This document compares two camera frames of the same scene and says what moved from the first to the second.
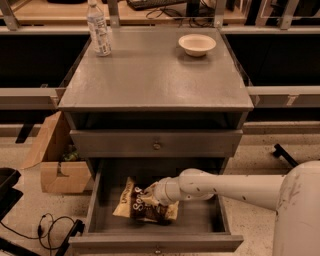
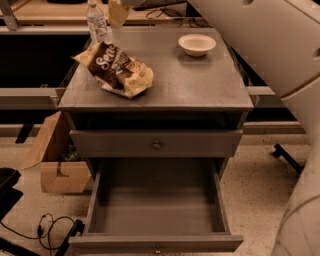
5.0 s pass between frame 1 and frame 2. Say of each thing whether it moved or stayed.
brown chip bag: moved
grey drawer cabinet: stayed
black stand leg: stayed
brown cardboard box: stayed
